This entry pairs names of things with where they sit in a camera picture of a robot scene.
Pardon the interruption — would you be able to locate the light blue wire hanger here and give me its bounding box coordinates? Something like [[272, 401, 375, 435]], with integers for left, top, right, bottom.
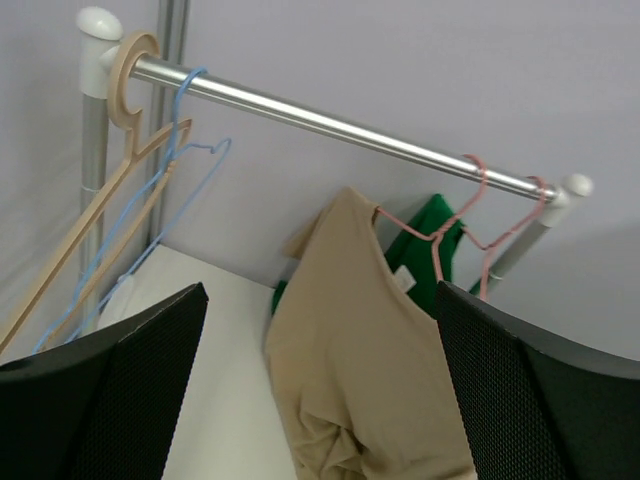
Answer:
[[33, 67, 232, 353]]

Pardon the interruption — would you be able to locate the beige wooden hanger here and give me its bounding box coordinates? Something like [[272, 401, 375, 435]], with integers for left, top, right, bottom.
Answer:
[[0, 30, 194, 356]]

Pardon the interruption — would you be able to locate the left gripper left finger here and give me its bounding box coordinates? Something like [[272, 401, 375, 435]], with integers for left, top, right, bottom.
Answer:
[[1, 283, 208, 480]]

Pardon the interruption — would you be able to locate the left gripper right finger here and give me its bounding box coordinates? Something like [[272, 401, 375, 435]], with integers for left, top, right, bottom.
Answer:
[[435, 282, 639, 480]]

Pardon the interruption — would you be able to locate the white metal clothes rack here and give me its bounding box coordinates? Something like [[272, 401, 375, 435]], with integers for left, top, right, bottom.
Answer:
[[76, 6, 593, 295]]

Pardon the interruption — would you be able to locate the pink wire hanger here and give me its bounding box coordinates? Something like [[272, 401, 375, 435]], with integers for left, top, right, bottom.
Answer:
[[376, 154, 488, 282], [462, 175, 549, 301]]

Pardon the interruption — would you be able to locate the beige t shirt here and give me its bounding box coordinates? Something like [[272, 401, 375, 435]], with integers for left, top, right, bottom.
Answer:
[[265, 188, 476, 479]]

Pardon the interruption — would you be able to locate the green t shirt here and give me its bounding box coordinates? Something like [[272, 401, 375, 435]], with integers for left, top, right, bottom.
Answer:
[[270, 193, 484, 321]]

